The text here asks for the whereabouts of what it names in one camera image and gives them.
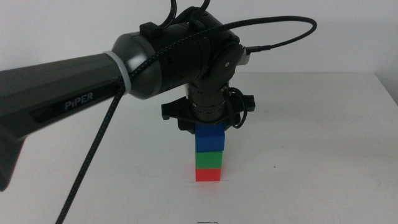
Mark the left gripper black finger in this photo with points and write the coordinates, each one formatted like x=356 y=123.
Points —
x=186 y=127
x=229 y=126

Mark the blue cube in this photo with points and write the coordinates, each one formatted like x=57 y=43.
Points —
x=210 y=141

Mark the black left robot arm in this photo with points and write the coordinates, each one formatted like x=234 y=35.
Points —
x=62 y=90

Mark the green cube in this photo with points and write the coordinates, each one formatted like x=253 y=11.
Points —
x=209 y=160

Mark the red cube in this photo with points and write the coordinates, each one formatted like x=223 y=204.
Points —
x=207 y=175

